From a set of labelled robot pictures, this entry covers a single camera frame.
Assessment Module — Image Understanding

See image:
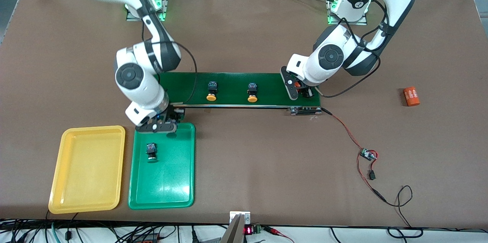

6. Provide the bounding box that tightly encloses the green mushroom push button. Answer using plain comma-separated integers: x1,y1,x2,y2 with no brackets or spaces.
146,142,158,163

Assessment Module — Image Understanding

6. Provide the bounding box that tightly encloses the green conveyor belt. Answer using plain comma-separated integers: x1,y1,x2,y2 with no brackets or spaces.
132,71,323,116

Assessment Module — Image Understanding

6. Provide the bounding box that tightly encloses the green plastic tray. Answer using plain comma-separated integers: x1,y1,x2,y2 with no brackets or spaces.
128,123,196,210

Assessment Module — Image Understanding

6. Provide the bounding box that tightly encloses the yellow plastic tray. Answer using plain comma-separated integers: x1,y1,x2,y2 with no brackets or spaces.
48,125,126,214

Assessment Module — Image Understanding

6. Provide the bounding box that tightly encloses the grey metal pole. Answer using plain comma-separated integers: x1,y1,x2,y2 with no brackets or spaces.
220,214,246,243

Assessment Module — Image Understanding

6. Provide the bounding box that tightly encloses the red clip lead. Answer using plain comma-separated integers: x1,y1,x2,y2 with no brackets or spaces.
263,226,295,243

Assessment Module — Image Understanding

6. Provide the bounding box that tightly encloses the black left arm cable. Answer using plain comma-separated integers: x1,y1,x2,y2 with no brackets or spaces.
316,0,390,99

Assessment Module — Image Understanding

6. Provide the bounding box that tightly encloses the red black wire pair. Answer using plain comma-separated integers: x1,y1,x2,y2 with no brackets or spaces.
320,107,366,152
356,155,386,202

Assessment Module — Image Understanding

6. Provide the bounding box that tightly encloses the black inline switch with leads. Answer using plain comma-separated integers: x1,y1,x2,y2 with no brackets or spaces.
368,157,379,181

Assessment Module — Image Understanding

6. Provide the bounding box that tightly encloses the small metal bracket plate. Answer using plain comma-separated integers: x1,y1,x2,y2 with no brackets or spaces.
230,211,251,225

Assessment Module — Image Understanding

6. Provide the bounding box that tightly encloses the thin black looped cable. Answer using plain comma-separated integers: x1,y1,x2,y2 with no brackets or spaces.
383,185,424,239

